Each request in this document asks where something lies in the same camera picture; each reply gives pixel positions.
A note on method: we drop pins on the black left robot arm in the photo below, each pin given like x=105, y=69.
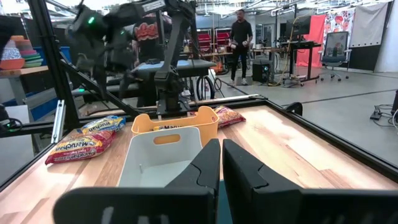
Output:
x=168, y=81

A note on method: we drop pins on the blue Maruchan noodle pack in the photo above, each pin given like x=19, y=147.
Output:
x=105, y=124
x=168, y=127

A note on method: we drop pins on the black computer monitor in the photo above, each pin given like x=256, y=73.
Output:
x=300, y=26

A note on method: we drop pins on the black power strip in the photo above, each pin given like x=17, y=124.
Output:
x=375, y=115

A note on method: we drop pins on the grey hanging cloth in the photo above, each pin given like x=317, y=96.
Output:
x=368, y=25

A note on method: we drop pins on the blue storage bin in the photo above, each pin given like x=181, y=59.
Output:
x=65, y=53

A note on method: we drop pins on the black computer tower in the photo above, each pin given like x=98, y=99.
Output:
x=262, y=71

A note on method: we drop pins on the floral hanging cloth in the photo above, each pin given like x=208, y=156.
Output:
x=339, y=20

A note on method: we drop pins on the black standing desk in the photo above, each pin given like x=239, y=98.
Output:
x=300, y=45

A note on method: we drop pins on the blue patterned bowl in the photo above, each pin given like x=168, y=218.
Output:
x=11, y=53

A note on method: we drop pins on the green bowl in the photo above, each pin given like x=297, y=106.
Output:
x=32, y=62

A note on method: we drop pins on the blue white snack bag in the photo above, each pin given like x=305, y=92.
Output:
x=202, y=124

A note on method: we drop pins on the grey work table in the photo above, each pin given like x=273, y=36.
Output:
x=192, y=65

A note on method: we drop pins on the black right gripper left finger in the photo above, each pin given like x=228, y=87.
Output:
x=140, y=205

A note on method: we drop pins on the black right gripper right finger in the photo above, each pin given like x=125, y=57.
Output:
x=280, y=205

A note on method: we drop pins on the wooden shelf board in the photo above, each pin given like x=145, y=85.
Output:
x=31, y=71

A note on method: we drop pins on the silver aluminium profile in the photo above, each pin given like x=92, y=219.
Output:
x=58, y=124

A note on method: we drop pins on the person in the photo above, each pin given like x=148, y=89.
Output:
x=241, y=34
x=146, y=31

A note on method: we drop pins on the white plastic bin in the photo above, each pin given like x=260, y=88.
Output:
x=146, y=161

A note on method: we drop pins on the red hanging cloth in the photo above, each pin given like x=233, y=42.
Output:
x=317, y=31

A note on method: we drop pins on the red storage rack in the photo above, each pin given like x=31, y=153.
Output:
x=222, y=37
x=204, y=39

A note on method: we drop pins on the grey office chair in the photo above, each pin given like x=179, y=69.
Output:
x=335, y=43

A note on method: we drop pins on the orange bowl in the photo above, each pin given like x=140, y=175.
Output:
x=11, y=63

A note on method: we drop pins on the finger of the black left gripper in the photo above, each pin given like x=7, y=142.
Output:
x=101, y=82
x=128, y=82

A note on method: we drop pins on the red Maruchan noodle pack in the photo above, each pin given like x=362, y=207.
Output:
x=228, y=116
x=77, y=147

